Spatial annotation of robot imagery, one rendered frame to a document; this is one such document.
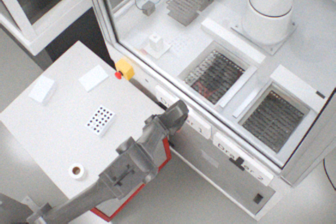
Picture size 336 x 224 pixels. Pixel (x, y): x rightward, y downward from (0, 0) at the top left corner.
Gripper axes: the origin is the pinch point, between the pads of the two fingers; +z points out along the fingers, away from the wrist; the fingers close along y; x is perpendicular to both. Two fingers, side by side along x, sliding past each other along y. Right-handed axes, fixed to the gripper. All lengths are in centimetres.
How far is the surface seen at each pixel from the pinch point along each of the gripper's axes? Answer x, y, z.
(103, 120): 30.1, -24.3, -1.1
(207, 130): -10.2, 1.4, 2.2
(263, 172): -37.6, 2.3, 1.8
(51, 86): 62, -28, -5
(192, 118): -2.1, 0.8, 3.0
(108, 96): 38.8, -18.3, 7.8
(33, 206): 60, -122, 24
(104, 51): 86, -20, 58
